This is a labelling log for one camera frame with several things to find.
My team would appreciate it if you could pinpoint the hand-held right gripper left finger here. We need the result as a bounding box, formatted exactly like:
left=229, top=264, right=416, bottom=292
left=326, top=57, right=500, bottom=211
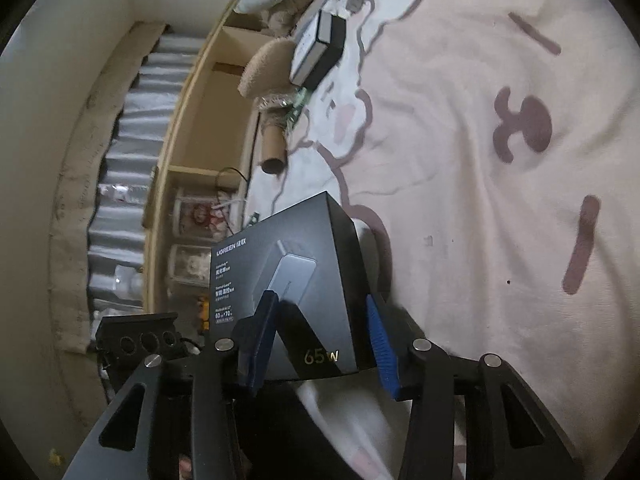
left=60, top=290, right=281, bottom=480

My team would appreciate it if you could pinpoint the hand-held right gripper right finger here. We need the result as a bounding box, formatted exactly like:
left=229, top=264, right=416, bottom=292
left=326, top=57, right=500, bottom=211
left=365, top=294, right=583, bottom=480

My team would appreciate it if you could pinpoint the black charger box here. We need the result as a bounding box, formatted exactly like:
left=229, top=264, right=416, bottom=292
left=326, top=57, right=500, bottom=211
left=209, top=191, right=373, bottom=381

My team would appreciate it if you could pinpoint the clear jar with pale figure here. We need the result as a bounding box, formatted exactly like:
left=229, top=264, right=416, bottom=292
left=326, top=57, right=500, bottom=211
left=167, top=244, right=213, bottom=286

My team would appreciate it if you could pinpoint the clear jar with red figure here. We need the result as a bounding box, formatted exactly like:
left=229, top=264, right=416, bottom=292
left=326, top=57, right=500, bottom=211
left=172, top=187, right=231, bottom=236

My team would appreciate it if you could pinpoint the grey curtain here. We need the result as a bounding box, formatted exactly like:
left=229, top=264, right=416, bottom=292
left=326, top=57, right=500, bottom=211
left=87, top=35, right=206, bottom=341

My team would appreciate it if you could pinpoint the beige curtain valance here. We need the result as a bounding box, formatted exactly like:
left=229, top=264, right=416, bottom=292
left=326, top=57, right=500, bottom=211
left=47, top=21, right=168, bottom=356

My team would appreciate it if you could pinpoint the cardboard tube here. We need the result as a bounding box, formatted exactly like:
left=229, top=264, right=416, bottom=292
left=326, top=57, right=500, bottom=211
left=258, top=120, right=287, bottom=176

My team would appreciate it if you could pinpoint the long wooden shelf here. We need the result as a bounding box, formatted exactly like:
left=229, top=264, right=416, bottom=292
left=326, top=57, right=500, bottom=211
left=142, top=0, right=266, bottom=331

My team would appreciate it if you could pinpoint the green circuit board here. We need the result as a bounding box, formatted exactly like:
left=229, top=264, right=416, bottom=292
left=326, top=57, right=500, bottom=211
left=285, top=87, right=308, bottom=128

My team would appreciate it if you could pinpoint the tan fuzzy plush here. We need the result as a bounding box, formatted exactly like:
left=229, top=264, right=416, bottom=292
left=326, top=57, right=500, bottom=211
left=238, top=39, right=297, bottom=100

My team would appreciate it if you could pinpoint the white and black box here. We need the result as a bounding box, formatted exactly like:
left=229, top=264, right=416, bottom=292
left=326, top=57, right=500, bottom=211
left=289, top=10, right=348, bottom=90

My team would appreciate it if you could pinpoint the black cable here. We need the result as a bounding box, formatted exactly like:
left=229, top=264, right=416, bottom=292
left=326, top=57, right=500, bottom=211
left=215, top=167, right=251, bottom=201

